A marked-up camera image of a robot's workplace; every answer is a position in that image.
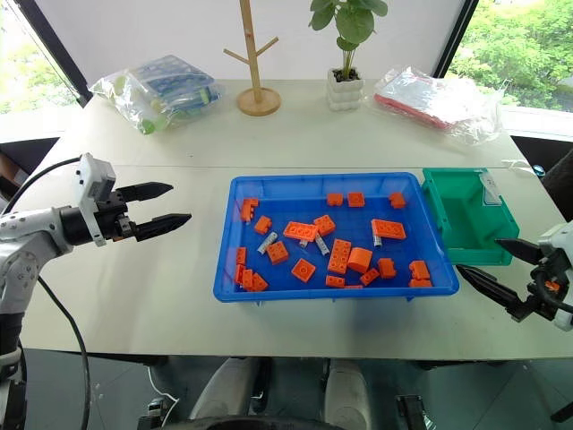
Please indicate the dark chair back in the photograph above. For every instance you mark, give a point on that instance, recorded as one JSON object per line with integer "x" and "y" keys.
{"x": 561, "y": 179}

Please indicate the green plastic bin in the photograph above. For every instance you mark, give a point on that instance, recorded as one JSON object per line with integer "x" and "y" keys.
{"x": 465, "y": 219}

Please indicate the dark furniture piece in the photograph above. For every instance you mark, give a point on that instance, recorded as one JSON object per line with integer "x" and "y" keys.
{"x": 22, "y": 161}

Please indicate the wooden mug tree stand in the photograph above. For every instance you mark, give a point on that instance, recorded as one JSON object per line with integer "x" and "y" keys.
{"x": 257, "y": 96}

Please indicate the curved orange toy block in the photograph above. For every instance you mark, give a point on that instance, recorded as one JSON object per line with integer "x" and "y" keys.
{"x": 360, "y": 260}

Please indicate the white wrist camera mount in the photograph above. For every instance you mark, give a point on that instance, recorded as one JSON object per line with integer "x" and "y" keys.
{"x": 559, "y": 234}
{"x": 95, "y": 177}

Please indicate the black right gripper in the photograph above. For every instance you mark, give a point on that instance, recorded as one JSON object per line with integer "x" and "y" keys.
{"x": 544, "y": 295}

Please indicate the white rounded robot leg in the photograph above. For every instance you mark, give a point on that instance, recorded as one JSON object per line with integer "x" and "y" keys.
{"x": 347, "y": 394}
{"x": 224, "y": 389}

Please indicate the plastic bag with blue items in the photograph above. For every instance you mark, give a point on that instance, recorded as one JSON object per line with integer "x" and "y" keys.
{"x": 165, "y": 87}

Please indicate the long orange toy brick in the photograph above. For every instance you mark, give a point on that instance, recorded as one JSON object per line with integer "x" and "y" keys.
{"x": 300, "y": 230}
{"x": 339, "y": 256}
{"x": 388, "y": 229}

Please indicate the green potted plant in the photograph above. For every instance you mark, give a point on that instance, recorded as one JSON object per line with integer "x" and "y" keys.
{"x": 353, "y": 20}

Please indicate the plastic bag with red items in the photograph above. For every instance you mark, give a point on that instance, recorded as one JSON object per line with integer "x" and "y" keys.
{"x": 430, "y": 100}

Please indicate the black window frame bar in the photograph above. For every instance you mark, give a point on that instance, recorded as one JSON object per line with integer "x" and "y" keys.
{"x": 58, "y": 49}
{"x": 454, "y": 36}

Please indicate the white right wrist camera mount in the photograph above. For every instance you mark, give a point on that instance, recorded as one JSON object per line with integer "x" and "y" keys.
{"x": 559, "y": 234}

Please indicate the grey battery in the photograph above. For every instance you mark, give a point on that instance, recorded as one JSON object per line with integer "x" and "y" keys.
{"x": 304, "y": 243}
{"x": 266, "y": 244}
{"x": 322, "y": 244}
{"x": 377, "y": 242}

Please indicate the white label card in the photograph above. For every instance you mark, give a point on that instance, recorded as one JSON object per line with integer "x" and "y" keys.
{"x": 491, "y": 190}

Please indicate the small dark blue object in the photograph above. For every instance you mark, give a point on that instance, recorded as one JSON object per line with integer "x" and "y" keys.
{"x": 538, "y": 170}

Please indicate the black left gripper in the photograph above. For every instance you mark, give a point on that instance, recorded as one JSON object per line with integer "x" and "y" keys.
{"x": 113, "y": 219}

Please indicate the blue plastic bin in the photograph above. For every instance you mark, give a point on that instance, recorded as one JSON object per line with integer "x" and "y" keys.
{"x": 224, "y": 251}

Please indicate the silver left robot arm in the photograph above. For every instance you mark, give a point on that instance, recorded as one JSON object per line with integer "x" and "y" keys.
{"x": 27, "y": 233}

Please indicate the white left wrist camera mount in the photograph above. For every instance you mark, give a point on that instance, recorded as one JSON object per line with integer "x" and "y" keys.
{"x": 95, "y": 177}

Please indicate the white plant pot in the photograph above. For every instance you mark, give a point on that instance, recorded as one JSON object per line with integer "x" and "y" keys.
{"x": 344, "y": 92}

